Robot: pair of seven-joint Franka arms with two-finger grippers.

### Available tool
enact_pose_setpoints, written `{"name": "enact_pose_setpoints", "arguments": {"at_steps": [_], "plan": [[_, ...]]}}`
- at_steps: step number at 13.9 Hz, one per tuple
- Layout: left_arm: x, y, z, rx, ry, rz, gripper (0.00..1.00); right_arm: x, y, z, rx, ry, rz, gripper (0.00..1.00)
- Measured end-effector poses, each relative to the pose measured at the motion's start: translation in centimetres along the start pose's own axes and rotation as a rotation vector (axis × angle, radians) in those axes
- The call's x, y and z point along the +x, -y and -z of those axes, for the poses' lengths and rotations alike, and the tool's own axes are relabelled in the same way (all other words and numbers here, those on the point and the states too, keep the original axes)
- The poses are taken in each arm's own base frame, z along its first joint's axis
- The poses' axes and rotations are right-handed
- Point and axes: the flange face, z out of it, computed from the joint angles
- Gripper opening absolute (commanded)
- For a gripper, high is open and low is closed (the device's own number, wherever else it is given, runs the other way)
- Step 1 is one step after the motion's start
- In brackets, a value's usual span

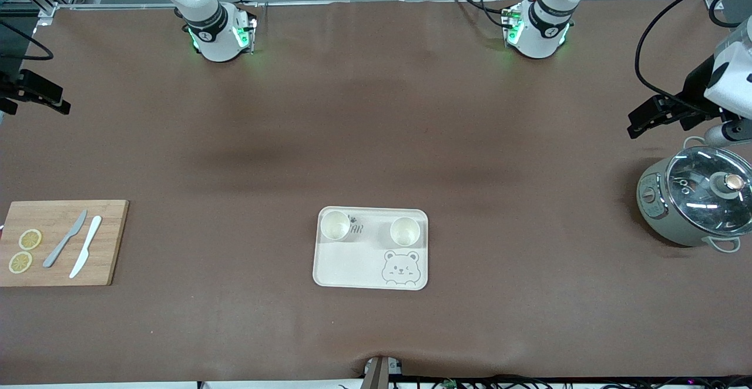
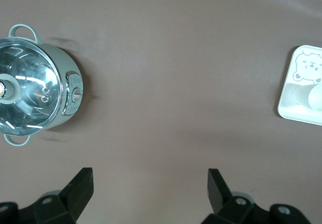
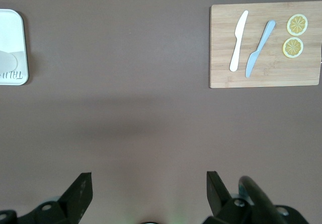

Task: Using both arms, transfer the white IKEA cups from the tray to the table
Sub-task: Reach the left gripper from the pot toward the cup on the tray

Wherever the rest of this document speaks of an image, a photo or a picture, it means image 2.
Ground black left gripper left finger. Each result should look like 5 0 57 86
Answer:
0 167 95 224

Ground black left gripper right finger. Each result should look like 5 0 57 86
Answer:
201 168 309 224

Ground white IKEA cup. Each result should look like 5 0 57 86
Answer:
293 83 322 111

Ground glass pot lid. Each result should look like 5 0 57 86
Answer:
0 36 64 136

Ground cream tray with bear print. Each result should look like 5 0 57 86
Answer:
277 45 322 126

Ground green electric cooking pot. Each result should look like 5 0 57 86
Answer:
0 24 85 146

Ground brown table cover sheet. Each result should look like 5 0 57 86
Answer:
0 0 322 224

